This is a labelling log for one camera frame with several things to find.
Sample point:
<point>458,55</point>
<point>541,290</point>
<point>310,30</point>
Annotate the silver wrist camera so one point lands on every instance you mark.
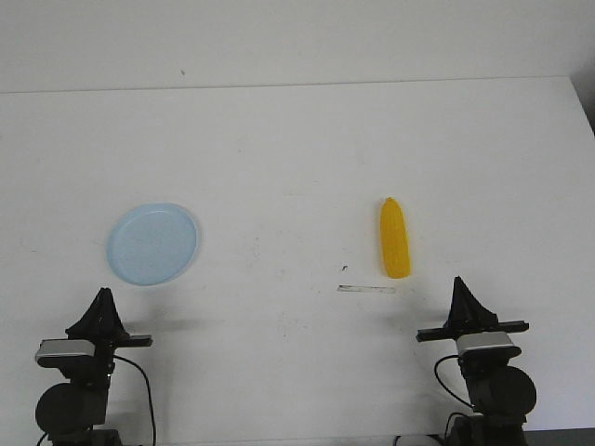
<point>63,348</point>
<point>468,343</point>

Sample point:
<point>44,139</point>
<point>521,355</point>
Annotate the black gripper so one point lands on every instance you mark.
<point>465,307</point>
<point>85,339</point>

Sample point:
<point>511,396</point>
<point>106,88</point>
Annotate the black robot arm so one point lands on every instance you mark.
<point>499,395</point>
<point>74,411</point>

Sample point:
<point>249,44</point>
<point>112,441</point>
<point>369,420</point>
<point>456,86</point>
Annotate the light blue round plate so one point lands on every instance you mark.
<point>153,243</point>

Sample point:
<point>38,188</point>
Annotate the yellow plastic corn cob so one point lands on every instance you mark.
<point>394,240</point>

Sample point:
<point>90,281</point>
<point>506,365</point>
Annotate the strip of clear tape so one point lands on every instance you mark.
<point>365,289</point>

